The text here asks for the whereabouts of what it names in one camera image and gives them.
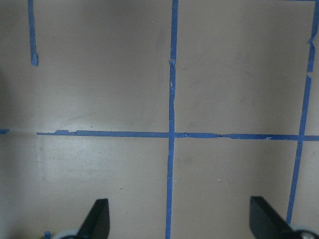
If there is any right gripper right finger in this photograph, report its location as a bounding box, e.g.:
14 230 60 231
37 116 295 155
249 196 299 239

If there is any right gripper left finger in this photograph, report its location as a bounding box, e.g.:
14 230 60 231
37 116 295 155
78 199 110 239

